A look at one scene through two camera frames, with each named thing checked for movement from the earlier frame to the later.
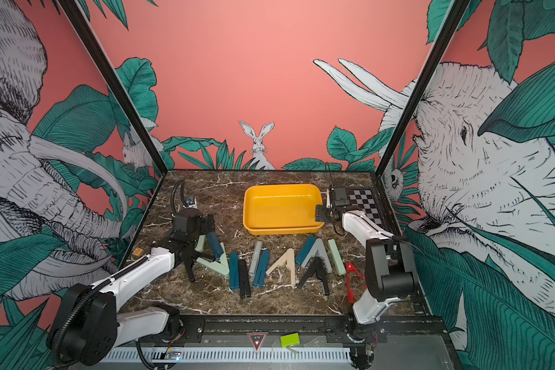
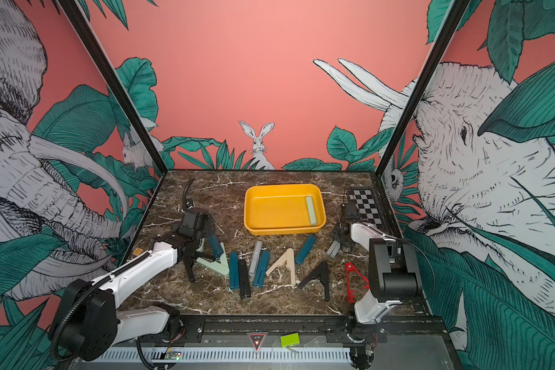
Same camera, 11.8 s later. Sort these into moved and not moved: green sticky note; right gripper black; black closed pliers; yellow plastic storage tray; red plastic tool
Moved: right gripper black
Not moved: black closed pliers; yellow plastic storage tray; red plastic tool; green sticky note
